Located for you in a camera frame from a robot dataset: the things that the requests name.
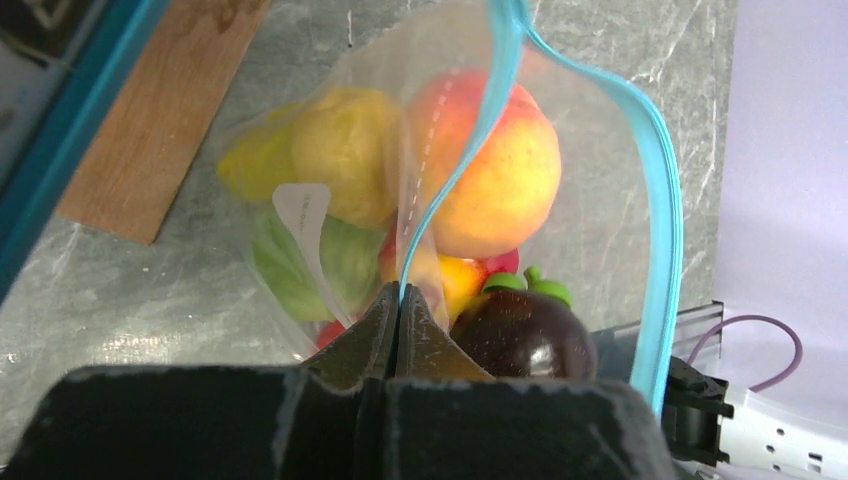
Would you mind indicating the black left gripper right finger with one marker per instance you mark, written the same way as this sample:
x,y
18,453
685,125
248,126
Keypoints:
x,y
444,420

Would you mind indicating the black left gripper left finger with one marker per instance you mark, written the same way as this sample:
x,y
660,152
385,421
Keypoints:
x,y
321,419

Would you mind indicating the dark toy mangosteen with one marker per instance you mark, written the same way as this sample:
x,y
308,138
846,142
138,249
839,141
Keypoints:
x,y
524,326

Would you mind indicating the red yellow toy apple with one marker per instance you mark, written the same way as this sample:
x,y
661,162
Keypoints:
x,y
448,284

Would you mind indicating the green toy cabbage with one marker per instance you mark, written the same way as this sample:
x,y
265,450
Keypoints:
x,y
348,261

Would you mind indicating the pink toy peach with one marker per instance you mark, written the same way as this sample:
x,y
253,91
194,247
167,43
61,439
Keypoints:
x,y
505,195

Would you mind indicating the clear zip top bag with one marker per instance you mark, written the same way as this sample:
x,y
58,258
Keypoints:
x,y
613,236

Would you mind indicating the yellow-green toy starfruit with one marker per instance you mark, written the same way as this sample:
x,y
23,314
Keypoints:
x,y
259,160

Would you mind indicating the red toy strawberry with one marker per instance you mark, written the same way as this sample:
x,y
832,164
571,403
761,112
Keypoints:
x,y
328,334

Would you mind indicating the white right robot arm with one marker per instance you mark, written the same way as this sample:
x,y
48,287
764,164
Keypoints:
x,y
709,421

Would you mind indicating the wooden board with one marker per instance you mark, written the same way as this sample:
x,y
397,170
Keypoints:
x,y
136,164

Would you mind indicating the dark grey network switch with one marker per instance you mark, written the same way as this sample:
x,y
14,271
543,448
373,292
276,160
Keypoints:
x,y
63,64

